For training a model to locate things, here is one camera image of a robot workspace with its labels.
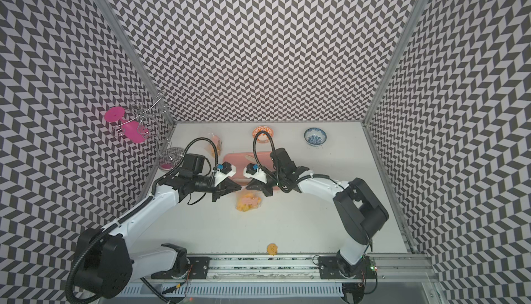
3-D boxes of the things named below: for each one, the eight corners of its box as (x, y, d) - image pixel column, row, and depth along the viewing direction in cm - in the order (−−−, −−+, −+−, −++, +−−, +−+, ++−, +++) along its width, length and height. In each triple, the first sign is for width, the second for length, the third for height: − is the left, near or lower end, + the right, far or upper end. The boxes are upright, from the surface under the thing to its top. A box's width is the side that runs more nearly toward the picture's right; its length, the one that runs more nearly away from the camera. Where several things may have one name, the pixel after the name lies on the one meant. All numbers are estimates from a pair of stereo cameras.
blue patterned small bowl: (304, 146, 108) (305, 141, 105) (303, 132, 115) (304, 127, 111) (326, 146, 108) (327, 141, 105) (323, 132, 115) (324, 127, 111)
